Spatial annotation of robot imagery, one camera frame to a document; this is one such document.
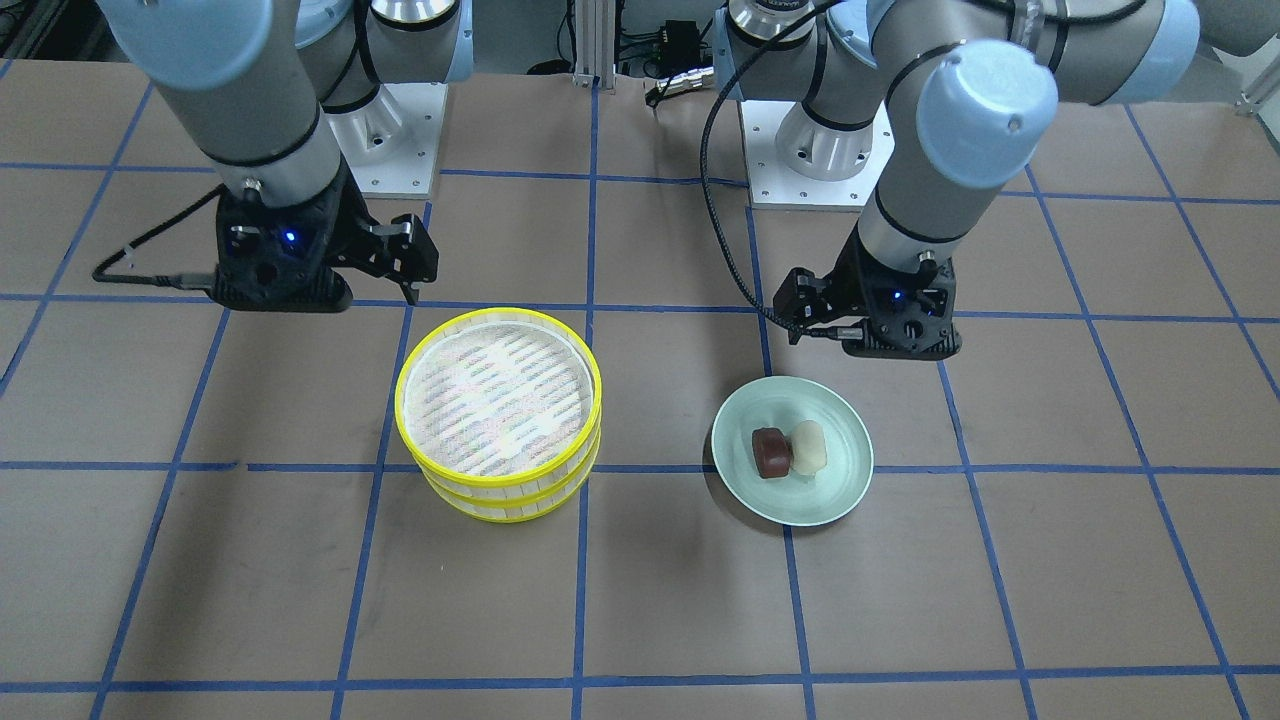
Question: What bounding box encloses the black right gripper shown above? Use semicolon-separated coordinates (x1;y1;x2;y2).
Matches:
207;161;439;313

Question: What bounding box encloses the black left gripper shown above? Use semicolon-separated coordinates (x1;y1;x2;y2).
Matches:
772;229;963;359

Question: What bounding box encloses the white bun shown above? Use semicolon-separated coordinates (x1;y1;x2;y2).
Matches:
788;420;828;477

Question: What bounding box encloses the yellow steamer layer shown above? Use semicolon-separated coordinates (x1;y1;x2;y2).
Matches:
419;429;602;523
393;307;603;496

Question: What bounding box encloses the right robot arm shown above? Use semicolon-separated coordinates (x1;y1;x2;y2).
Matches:
91;1;474;313

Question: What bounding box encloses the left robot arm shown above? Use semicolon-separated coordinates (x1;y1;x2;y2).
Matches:
710;1;1277;361

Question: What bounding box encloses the pale green plate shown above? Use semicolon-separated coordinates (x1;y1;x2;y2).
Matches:
710;375;876;527

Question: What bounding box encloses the brown bun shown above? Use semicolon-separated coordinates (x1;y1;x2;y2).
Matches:
750;427;791;480

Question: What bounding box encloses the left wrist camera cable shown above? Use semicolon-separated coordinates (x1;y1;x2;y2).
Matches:
700;0;870;341

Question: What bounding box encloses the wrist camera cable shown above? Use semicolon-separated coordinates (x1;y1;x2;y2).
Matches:
92;186;225;293
700;0;870;341

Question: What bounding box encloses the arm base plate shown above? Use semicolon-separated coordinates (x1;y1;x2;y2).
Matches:
739;101;895;213
326;83;451;201

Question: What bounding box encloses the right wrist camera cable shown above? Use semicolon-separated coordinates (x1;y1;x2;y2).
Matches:
92;186;225;293

